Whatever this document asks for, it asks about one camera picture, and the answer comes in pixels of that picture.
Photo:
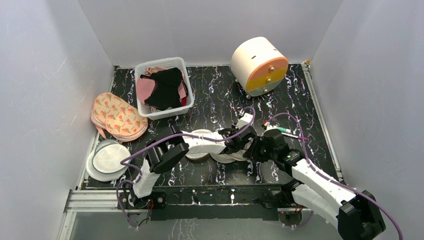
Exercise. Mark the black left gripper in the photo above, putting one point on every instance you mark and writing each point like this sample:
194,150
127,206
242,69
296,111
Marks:
232,130

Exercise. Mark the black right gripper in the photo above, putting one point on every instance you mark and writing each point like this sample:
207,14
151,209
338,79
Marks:
255,149

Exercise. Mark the white mesh laundry bag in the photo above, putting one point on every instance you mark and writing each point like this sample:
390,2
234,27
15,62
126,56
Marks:
203,143

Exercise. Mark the black bra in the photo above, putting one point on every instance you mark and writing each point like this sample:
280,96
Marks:
165,89

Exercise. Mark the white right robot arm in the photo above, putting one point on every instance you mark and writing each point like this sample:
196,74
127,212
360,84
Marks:
353,214

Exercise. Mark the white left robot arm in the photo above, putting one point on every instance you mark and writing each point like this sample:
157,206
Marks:
167,149

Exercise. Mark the pink bra in basket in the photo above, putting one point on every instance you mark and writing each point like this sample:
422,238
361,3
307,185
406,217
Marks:
144,89

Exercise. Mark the white green marker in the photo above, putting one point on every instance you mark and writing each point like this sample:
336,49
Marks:
283,130

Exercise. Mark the white magenta marker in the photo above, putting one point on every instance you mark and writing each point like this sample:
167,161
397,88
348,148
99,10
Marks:
295,137

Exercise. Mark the cream orange cylindrical machine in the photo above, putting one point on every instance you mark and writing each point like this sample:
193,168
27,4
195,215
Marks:
258,66

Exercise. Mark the white plastic basket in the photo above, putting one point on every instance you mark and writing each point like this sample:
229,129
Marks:
163,88

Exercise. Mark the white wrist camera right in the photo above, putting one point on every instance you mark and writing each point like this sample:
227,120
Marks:
267,126

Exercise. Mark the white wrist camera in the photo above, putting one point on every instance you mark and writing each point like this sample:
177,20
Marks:
267,126
246,119

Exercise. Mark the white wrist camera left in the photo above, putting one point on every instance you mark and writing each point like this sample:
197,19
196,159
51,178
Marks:
246,119

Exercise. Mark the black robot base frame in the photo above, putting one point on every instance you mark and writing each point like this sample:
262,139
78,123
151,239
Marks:
252,201

